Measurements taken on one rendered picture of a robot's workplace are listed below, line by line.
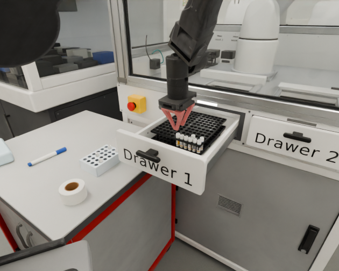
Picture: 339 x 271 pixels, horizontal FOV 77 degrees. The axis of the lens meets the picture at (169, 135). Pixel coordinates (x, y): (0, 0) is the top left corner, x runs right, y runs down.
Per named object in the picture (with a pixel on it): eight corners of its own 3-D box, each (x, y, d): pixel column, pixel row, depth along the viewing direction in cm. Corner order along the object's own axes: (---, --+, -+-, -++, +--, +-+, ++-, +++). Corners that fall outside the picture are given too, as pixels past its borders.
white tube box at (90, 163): (97, 177, 70) (95, 168, 69) (80, 169, 74) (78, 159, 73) (124, 159, 80) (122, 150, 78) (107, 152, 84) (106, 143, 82)
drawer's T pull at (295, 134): (310, 143, 62) (311, 140, 62) (282, 137, 66) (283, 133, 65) (311, 138, 65) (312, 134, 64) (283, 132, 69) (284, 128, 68)
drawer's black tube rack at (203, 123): (198, 164, 64) (199, 145, 61) (151, 147, 72) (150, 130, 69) (224, 134, 81) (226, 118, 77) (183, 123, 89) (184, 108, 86)
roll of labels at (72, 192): (66, 189, 66) (63, 178, 64) (90, 187, 66) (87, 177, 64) (57, 206, 60) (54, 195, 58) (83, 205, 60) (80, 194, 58)
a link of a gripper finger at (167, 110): (193, 125, 65) (194, 96, 60) (181, 136, 60) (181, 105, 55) (175, 120, 68) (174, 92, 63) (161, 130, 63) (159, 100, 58)
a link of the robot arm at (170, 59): (160, 53, 53) (178, 55, 49) (178, 48, 57) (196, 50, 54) (162, 80, 56) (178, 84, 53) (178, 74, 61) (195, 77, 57)
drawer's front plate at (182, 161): (201, 195, 55) (204, 161, 50) (118, 160, 69) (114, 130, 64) (204, 192, 56) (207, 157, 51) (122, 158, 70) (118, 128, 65)
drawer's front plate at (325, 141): (344, 171, 64) (360, 139, 59) (245, 144, 78) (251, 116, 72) (344, 168, 65) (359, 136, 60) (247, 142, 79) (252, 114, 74)
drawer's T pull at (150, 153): (158, 164, 54) (158, 159, 53) (135, 155, 57) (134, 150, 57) (166, 157, 56) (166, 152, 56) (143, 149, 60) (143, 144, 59)
